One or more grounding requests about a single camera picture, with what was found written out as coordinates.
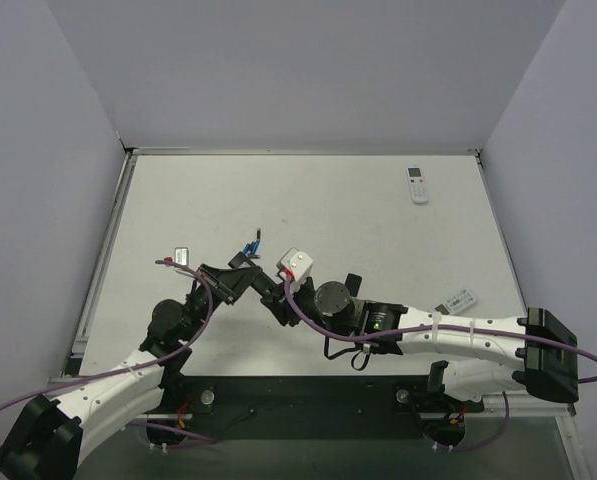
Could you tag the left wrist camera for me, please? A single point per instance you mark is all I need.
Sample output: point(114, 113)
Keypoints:
point(179, 257)

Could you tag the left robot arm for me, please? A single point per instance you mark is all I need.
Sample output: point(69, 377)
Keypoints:
point(52, 436)

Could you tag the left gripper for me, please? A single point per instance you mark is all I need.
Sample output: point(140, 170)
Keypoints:
point(218, 282)

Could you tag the black remote control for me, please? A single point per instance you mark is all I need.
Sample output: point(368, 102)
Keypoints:
point(268, 290)

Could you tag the black battery cover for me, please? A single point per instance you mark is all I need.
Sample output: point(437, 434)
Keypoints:
point(353, 283)

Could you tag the small white remote control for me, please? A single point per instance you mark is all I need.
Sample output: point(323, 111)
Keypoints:
point(457, 303)

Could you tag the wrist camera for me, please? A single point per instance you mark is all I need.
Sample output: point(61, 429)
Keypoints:
point(295, 265)
point(179, 257)

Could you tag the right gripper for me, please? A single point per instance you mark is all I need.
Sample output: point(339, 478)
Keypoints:
point(288, 304)

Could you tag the white remote control far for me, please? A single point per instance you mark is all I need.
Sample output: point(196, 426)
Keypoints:
point(417, 186)

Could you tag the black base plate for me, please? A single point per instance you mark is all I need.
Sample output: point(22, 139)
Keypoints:
point(348, 407)

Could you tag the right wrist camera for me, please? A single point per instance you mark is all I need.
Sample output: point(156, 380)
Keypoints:
point(295, 265)

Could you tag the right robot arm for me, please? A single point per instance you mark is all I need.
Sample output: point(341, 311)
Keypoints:
point(535, 353)

